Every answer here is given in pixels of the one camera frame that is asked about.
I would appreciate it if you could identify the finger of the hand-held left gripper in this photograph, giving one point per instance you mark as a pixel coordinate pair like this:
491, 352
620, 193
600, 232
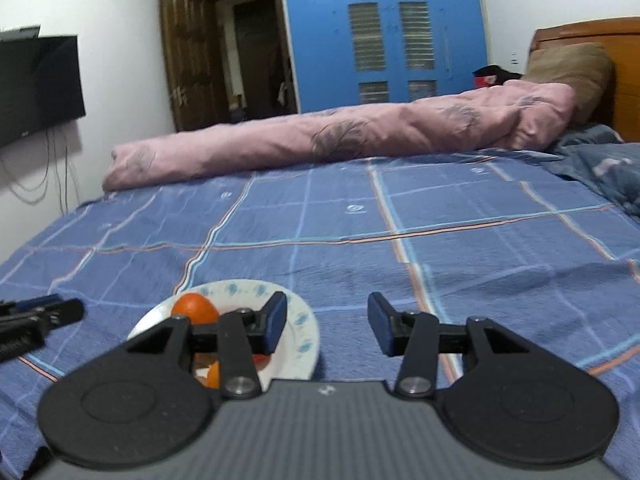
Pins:
62, 312
37, 302

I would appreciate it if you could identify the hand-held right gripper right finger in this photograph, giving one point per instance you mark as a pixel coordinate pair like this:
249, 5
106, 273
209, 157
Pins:
380, 325

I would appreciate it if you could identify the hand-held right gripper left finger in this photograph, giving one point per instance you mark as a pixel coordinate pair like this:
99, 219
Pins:
275, 324

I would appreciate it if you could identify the white patterned plate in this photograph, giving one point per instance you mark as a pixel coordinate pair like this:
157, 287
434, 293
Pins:
300, 340

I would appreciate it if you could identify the red cherry tomato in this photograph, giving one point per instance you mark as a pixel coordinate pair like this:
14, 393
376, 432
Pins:
260, 358

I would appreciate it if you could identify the small tangerine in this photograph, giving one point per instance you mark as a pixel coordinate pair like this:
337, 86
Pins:
215, 377
196, 307

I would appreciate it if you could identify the blue plaid bedsheet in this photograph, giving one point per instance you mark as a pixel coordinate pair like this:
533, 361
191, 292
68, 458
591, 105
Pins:
350, 220

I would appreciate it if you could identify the pink rolled quilt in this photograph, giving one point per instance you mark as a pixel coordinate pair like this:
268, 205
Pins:
325, 135

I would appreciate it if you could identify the grey set-top box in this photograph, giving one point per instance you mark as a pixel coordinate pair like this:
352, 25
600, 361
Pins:
20, 33

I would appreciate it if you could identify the red and black bag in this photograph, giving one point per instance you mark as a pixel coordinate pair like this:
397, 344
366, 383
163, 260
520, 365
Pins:
492, 77

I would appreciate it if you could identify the grey-blue blanket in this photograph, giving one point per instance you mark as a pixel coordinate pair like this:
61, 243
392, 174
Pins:
600, 160

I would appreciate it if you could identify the dark wooden door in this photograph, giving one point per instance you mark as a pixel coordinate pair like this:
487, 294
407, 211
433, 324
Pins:
192, 60

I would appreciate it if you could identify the blue wardrobe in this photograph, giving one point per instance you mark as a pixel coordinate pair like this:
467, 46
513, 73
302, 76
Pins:
380, 25

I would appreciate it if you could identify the brown pillow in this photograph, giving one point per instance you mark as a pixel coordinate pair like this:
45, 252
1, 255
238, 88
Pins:
570, 80

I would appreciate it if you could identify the wooden headboard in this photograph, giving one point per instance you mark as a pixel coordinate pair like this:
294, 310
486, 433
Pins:
627, 75

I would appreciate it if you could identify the black wall television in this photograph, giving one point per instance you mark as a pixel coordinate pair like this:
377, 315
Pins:
35, 90

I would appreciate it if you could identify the white wall socket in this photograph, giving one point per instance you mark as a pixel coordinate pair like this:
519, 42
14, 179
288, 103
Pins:
515, 58

